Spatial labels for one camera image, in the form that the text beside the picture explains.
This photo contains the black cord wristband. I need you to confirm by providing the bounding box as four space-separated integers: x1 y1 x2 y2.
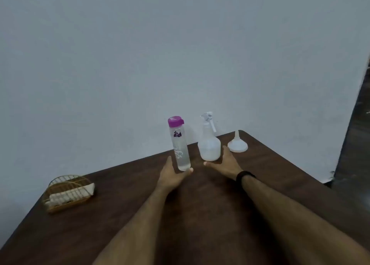
236 170 257 188

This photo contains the gold wire napkin holder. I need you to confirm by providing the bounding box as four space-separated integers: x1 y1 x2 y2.
42 174 96 214

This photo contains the purple bottle cap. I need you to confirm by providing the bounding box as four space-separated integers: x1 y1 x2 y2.
168 116 185 128

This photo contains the white plastic funnel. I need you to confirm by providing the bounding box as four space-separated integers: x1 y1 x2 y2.
227 130 249 154

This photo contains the white translucent spray bottle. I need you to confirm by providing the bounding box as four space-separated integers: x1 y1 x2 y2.
197 122 221 162

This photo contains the clear water bottle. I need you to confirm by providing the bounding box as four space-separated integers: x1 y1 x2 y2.
170 124 192 172

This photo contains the person's left hand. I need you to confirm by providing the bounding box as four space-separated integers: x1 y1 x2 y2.
156 156 193 192

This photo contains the person's left forearm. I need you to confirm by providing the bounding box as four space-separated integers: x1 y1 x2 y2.
92 185 177 265

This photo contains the person's right hand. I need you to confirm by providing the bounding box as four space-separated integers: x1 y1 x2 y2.
203 145 244 181

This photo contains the person's right forearm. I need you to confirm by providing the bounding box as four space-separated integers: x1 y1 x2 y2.
241 176 370 265

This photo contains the white spray trigger head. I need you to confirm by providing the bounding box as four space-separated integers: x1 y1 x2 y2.
200 111 217 133

